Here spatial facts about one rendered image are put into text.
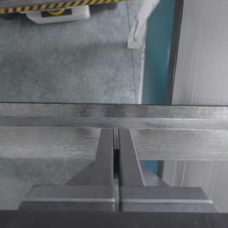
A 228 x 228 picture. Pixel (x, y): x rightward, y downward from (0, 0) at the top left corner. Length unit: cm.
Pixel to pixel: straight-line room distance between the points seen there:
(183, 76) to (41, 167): 109
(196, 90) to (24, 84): 94
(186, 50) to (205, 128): 8
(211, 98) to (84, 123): 14
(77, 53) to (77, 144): 79
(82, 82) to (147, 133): 79
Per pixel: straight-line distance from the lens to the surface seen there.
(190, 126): 18
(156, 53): 27
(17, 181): 132
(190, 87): 19
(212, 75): 20
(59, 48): 96
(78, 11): 82
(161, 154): 20
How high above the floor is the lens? 91
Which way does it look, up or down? 75 degrees down
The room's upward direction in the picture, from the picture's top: 180 degrees clockwise
